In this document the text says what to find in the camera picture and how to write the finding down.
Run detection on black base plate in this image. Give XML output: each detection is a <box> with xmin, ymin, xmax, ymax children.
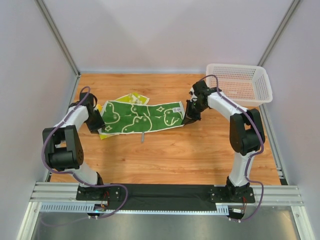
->
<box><xmin>75</xmin><ymin>186</ymin><xmax>126</xmax><ymax>202</ymax></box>
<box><xmin>209</xmin><ymin>185</ymin><xmax>256</xmax><ymax>204</ymax></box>

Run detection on aluminium front rail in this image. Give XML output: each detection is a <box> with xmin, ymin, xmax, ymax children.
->
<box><xmin>29</xmin><ymin>182</ymin><xmax>304</xmax><ymax>206</ymax></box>

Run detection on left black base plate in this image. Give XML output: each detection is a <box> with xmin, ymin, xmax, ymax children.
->
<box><xmin>75</xmin><ymin>186</ymin><xmax>126</xmax><ymax>202</ymax></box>

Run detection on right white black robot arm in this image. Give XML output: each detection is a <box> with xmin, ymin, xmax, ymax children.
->
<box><xmin>182</xmin><ymin>80</ymin><xmax>265</xmax><ymax>201</ymax></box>

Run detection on left aluminium frame post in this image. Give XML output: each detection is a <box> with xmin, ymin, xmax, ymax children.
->
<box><xmin>34</xmin><ymin>0</ymin><xmax>81</xmax><ymax>77</ymax></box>

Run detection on aluminium frame post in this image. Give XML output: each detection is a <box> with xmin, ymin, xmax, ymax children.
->
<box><xmin>34</xmin><ymin>0</ymin><xmax>81</xmax><ymax>77</ymax></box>
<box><xmin>257</xmin><ymin>0</ymin><xmax>303</xmax><ymax>67</ymax></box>

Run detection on right aluminium frame post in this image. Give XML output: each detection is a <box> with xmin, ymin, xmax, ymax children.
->
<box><xmin>257</xmin><ymin>0</ymin><xmax>303</xmax><ymax>67</ymax></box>

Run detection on yellow green towel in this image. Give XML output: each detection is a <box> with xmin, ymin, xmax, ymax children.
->
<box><xmin>99</xmin><ymin>92</ymin><xmax>150</xmax><ymax>140</ymax></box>

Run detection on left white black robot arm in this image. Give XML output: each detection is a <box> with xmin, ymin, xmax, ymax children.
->
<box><xmin>41</xmin><ymin>92</ymin><xmax>105</xmax><ymax>188</ymax></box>

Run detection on grey slotted cable duct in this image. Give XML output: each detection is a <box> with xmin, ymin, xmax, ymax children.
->
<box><xmin>40</xmin><ymin>202</ymin><xmax>229</xmax><ymax>216</ymax></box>

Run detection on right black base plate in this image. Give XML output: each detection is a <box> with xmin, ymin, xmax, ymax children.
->
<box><xmin>209</xmin><ymin>185</ymin><xmax>256</xmax><ymax>204</ymax></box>

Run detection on white perforated plastic basket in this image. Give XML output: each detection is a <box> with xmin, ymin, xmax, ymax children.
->
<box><xmin>205</xmin><ymin>63</ymin><xmax>273</xmax><ymax>107</ymax></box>

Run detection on green patterned towel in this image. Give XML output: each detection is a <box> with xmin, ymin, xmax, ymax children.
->
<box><xmin>99</xmin><ymin>100</ymin><xmax>185</xmax><ymax>135</ymax></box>

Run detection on black cloth strip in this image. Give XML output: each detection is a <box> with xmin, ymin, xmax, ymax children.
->
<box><xmin>108</xmin><ymin>184</ymin><xmax>217</xmax><ymax>212</ymax></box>

